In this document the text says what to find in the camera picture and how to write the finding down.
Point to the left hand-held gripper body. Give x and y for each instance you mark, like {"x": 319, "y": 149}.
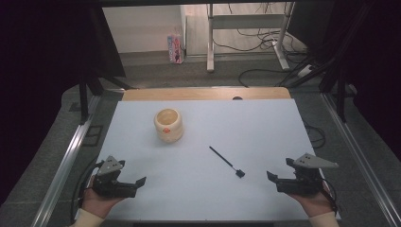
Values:
{"x": 108, "y": 186}

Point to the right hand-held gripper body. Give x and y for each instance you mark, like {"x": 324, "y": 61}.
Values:
{"x": 304, "y": 179}

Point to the thin black brush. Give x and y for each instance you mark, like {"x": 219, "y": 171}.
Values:
{"x": 227, "y": 162}

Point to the cream ribbed ceramic cup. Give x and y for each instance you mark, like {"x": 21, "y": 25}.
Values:
{"x": 168, "y": 125}

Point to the person's left hand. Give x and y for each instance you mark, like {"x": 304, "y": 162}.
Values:
{"x": 97, "y": 203}

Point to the person's right hand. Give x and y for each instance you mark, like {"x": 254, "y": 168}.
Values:
{"x": 313, "y": 203}

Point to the black square floor plate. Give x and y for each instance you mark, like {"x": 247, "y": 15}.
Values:
{"x": 93, "y": 135}

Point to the white table mat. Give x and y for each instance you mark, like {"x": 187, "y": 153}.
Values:
{"x": 205, "y": 189}

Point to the black table grommet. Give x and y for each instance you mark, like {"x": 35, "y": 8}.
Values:
{"x": 237, "y": 98}

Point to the black metal stand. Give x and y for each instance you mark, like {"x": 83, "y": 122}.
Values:
{"x": 340, "y": 91}
{"x": 83, "y": 97}

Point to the white power strip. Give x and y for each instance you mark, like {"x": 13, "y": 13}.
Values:
{"x": 305, "y": 71}

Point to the dark curtain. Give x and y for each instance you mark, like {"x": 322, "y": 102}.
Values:
{"x": 378, "y": 63}
{"x": 41, "y": 78}

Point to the colourful printed carton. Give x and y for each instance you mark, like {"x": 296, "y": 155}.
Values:
{"x": 176, "y": 48}

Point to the aluminium rail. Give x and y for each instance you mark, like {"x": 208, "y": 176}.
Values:
{"x": 63, "y": 170}
{"x": 359, "y": 157}

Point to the white metal desk frame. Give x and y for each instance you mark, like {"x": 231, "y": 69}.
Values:
{"x": 210, "y": 38}

